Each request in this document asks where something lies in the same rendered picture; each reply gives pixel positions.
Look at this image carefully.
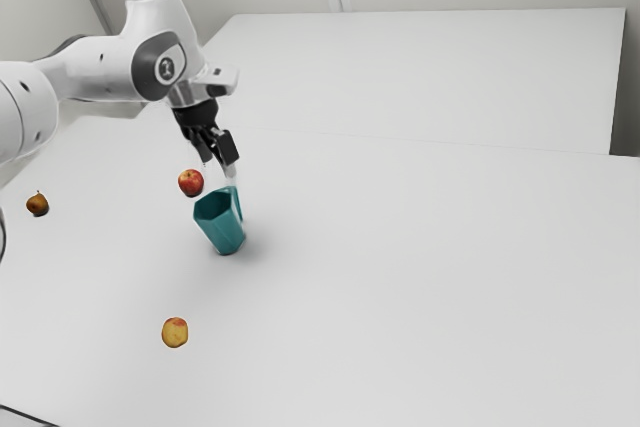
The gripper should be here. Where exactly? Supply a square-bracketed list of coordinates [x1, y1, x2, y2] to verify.
[171, 99, 241, 179]

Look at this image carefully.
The teal faceted mug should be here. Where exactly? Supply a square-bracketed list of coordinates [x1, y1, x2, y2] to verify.
[192, 185, 248, 256]

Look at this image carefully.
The brown pear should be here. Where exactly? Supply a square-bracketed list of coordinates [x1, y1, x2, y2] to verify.
[25, 189, 50, 218]

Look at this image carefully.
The yellow red apple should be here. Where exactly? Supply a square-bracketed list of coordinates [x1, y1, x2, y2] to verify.
[160, 316, 190, 349]

